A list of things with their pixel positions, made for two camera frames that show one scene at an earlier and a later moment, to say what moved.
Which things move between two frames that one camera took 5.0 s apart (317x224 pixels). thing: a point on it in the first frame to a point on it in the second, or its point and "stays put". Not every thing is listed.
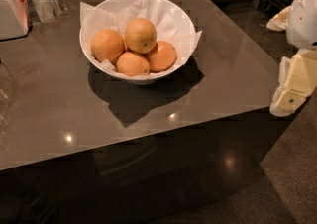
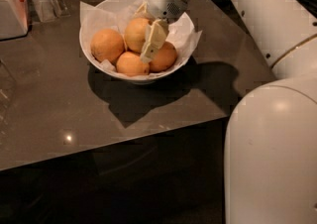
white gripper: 303,20 to 162,3
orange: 162,57 stays put
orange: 140,35 stays put
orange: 133,63 stays put
